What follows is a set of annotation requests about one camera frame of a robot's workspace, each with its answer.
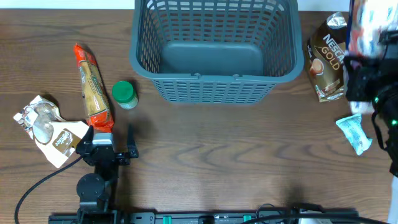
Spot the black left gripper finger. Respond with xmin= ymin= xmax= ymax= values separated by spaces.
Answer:
xmin=81 ymin=126 xmax=94 ymax=143
xmin=126 ymin=124 xmax=136 ymax=152

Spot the small teal tissue packet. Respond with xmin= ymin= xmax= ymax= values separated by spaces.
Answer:
xmin=335 ymin=114 xmax=373 ymax=156

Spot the brown Nescafe Gold coffee bag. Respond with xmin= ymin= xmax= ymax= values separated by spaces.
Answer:
xmin=303 ymin=12 xmax=347 ymax=103

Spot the tissue multipack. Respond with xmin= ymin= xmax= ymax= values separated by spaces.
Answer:
xmin=344 ymin=0 xmax=397 ymax=96

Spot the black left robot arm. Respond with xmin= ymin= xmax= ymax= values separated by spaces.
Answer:
xmin=76 ymin=126 xmax=139 ymax=223

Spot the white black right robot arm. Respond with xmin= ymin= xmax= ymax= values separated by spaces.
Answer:
xmin=344 ymin=30 xmax=397 ymax=223

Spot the white brown snack pouch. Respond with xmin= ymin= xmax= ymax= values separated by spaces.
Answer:
xmin=13 ymin=95 xmax=89 ymax=168

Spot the orange spaghetti packet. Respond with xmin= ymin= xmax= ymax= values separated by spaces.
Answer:
xmin=73 ymin=44 xmax=114 ymax=133

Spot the green lid jar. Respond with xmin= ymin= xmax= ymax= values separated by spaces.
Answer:
xmin=112 ymin=81 xmax=138 ymax=110

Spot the grey plastic basket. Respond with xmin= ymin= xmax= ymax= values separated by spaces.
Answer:
xmin=130 ymin=0 xmax=304 ymax=105

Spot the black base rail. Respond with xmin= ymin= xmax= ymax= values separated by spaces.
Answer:
xmin=48 ymin=203 xmax=359 ymax=224

